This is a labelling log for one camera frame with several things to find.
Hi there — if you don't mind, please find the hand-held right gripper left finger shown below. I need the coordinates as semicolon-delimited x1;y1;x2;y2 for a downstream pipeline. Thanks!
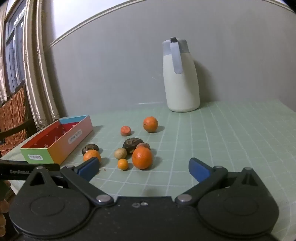
24;157;114;207

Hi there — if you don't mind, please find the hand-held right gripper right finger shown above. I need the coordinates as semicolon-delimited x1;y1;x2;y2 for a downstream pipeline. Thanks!
174;158;266;205

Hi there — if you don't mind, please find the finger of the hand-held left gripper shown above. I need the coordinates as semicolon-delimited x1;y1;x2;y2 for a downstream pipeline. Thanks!
0;159;61;180

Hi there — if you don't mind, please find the medium orange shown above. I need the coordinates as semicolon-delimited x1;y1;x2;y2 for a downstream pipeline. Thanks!
83;149;102;163

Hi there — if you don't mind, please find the small dark brown fruit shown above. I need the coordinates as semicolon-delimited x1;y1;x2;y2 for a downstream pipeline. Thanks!
82;144;100;156

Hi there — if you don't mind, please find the colourful cardboard box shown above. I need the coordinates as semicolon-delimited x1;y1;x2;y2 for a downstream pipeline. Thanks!
20;114;93;165

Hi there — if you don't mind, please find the tiny orange kumquat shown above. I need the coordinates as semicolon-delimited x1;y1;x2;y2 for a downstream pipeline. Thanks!
117;159;129;171

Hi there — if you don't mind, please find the tan round fruit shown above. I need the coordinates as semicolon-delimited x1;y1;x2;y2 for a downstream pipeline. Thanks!
114;148;127;160

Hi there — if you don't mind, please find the large dark brown fruit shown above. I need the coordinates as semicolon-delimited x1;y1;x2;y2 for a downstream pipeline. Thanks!
122;137;144;154

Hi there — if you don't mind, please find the large orange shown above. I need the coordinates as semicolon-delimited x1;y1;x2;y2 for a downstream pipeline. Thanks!
132;147;153;170

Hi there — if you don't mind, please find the round orange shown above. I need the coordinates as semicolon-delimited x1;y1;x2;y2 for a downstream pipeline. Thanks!
143;116;159;133

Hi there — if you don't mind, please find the person's left hand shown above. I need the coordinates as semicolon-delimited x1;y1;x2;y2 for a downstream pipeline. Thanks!
0;200;7;235

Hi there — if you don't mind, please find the wooden bench woven back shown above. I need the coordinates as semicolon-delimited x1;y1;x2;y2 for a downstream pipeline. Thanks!
0;79;37;158

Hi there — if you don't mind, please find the white thermos jug grey lid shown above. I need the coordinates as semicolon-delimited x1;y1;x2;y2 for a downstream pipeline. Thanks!
162;37;200;112

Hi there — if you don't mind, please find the beige satin curtain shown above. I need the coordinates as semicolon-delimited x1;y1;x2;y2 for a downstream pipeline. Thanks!
22;0;62;131

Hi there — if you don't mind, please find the window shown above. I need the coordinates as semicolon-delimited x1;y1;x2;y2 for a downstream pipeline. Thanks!
5;0;26;93

